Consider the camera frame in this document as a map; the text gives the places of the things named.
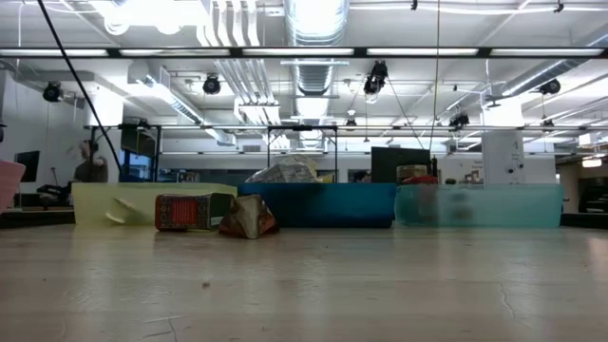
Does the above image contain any overhead light frame bar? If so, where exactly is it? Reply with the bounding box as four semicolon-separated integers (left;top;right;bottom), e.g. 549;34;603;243
0;46;608;60

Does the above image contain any yellow translucent plastic bin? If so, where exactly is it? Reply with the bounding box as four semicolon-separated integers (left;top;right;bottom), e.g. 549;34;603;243
70;181;238;227

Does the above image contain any large black computer monitor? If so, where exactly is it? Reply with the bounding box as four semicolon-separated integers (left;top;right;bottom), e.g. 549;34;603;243
370;146;433;183

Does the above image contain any brown crumpled sachet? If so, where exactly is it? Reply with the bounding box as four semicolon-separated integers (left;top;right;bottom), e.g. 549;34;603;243
218;193;280;240

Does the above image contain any ramen pack with grey print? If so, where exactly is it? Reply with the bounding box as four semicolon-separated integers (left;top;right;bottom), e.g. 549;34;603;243
244;152;320;185

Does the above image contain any small black monitor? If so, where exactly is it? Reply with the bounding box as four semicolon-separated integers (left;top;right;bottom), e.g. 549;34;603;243
13;150;42;183

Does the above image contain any green translucent plastic bin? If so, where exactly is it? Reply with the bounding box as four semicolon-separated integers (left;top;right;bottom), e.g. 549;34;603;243
393;183;566;230

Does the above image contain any black overhead camera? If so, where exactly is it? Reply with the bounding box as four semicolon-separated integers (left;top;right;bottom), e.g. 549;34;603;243
362;60;390;96

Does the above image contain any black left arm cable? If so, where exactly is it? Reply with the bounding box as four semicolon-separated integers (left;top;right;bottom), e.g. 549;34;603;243
35;0;124;173

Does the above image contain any pink bowl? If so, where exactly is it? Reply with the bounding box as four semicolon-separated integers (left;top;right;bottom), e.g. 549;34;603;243
0;160;28;216

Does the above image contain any blue plastic bin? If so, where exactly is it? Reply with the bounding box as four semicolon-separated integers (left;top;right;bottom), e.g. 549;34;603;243
236;181;398;230

